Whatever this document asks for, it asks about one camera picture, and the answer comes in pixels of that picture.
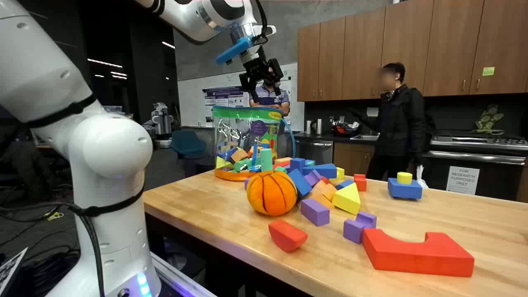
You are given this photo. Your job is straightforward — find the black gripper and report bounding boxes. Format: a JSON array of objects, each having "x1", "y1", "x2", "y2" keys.
[{"x1": 238, "y1": 53, "x2": 286, "y2": 97}]

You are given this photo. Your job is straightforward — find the green cylinder foam block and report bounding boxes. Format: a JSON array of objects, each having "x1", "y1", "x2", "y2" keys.
[{"x1": 258, "y1": 147, "x2": 274, "y2": 173}]

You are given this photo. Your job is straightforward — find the blue slanted foam block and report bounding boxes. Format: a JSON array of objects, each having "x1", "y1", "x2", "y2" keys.
[{"x1": 287, "y1": 167, "x2": 314, "y2": 198}]

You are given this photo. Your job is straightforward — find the long blue foam block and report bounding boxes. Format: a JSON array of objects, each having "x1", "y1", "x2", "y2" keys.
[{"x1": 304, "y1": 162, "x2": 339, "y2": 180}]

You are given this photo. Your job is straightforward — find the small purple foam block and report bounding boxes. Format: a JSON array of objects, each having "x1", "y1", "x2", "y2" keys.
[{"x1": 304, "y1": 170, "x2": 324, "y2": 188}]

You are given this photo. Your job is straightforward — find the orange yellow foam block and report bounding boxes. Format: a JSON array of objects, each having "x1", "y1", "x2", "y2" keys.
[{"x1": 311, "y1": 180, "x2": 339, "y2": 211}]

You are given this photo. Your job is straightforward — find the purple cuboid foam block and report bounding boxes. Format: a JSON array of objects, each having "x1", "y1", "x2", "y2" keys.
[{"x1": 299, "y1": 196, "x2": 332, "y2": 228}]

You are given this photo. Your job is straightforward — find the red wedge foam block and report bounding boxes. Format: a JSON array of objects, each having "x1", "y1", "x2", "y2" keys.
[{"x1": 268, "y1": 218, "x2": 309, "y2": 254}]

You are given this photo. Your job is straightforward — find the purple L-shaped foam block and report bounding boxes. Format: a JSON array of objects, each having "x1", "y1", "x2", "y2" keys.
[{"x1": 342, "y1": 211, "x2": 378, "y2": 246}]

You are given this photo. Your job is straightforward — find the blue bridge foam block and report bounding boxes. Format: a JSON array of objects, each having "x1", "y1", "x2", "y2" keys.
[{"x1": 386, "y1": 176, "x2": 424, "y2": 201}]

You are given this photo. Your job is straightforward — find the large red arch block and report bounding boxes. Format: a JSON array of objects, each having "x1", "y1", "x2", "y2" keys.
[{"x1": 362, "y1": 228, "x2": 476, "y2": 279}]

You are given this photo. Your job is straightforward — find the clear plastic toy bin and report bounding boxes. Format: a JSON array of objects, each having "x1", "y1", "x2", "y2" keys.
[{"x1": 212, "y1": 106, "x2": 286, "y2": 183}]

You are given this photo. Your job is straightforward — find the stainless steel dishwasher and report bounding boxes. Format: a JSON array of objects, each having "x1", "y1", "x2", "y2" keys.
[{"x1": 294, "y1": 137, "x2": 335, "y2": 165}]

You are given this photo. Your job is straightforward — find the teal round chair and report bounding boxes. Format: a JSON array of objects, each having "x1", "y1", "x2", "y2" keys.
[{"x1": 170, "y1": 129, "x2": 210, "y2": 162}]

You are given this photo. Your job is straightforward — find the silver machine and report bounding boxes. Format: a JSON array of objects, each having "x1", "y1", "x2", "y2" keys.
[{"x1": 144, "y1": 101, "x2": 175, "y2": 140}]

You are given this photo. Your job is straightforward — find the orange plush basketball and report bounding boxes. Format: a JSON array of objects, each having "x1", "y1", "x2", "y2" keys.
[{"x1": 245, "y1": 170, "x2": 301, "y2": 218}]

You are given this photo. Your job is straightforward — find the wooden base cabinet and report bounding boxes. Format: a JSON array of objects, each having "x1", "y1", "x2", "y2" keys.
[{"x1": 332, "y1": 140, "x2": 377, "y2": 176}]

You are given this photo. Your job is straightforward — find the person in black jacket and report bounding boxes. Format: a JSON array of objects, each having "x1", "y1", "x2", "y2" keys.
[{"x1": 365, "y1": 61, "x2": 436, "y2": 180}]

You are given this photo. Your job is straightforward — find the stainless steel oven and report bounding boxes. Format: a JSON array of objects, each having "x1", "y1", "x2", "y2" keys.
[{"x1": 418, "y1": 134, "x2": 528, "y2": 203}]

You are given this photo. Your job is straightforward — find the white paper sign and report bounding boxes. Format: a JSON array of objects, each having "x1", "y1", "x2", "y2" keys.
[{"x1": 444, "y1": 165, "x2": 482, "y2": 196}]

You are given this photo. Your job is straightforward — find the green potted plant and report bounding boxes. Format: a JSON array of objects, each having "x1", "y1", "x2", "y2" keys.
[{"x1": 474, "y1": 104, "x2": 505, "y2": 137}]

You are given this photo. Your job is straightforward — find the white paper sheet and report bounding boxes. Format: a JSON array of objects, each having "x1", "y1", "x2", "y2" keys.
[{"x1": 0, "y1": 246, "x2": 30, "y2": 284}]

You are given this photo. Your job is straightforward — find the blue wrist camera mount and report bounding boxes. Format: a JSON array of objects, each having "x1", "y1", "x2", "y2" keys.
[{"x1": 213, "y1": 35, "x2": 254, "y2": 66}]

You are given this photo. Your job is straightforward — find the white wall board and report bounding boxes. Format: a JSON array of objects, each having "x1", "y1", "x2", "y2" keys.
[{"x1": 179, "y1": 61, "x2": 307, "y2": 132}]

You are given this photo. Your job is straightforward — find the wooden wall cabinets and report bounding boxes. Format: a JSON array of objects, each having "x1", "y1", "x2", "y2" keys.
[{"x1": 296, "y1": 0, "x2": 528, "y2": 104}]

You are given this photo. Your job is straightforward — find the black table frame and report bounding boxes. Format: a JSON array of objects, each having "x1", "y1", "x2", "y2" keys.
[{"x1": 146, "y1": 211, "x2": 311, "y2": 297}]

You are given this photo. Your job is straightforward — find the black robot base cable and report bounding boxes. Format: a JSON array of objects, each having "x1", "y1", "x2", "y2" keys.
[{"x1": 68, "y1": 188, "x2": 146, "y2": 297}]

